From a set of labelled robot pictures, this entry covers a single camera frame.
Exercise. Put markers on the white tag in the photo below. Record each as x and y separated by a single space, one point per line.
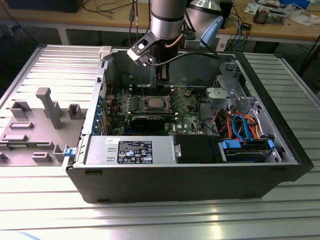
221 45

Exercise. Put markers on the CPU socket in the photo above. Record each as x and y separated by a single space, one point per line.
145 100

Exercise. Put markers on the hard disk in blue carrier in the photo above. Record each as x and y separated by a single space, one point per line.
242 156

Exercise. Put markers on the grey metal drive cage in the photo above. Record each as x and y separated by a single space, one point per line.
220 93

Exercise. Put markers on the blue plastic case latch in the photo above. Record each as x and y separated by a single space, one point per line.
70 152

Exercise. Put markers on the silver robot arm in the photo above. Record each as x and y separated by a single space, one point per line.
166 25

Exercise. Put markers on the green motherboard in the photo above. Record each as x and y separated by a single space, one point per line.
186 117

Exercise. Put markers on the small black box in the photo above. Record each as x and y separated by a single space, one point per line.
246 26

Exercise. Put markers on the grey parts rack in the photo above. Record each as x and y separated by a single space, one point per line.
37 136

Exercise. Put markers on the pale grey case latch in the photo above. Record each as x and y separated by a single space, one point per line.
105 52

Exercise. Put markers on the white paper sheet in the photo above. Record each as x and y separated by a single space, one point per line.
305 20

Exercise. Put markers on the open PC case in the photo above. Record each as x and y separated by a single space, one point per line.
175 185

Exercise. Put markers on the round coin battery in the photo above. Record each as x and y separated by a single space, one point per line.
187 93

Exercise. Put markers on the copper coil part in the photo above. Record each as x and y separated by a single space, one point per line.
261 15

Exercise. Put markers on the grey power supply unit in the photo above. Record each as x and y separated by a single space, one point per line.
100 150

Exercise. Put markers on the small electronics board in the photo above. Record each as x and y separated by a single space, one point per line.
276 17

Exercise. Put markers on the silver CPU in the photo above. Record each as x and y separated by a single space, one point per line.
155 103

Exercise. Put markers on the black graphics card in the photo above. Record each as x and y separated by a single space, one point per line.
147 123

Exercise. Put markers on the black plastic shroud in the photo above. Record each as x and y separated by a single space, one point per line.
195 150

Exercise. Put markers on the blue box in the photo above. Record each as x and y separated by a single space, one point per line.
295 2

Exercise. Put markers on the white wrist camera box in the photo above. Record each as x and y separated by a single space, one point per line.
136 53

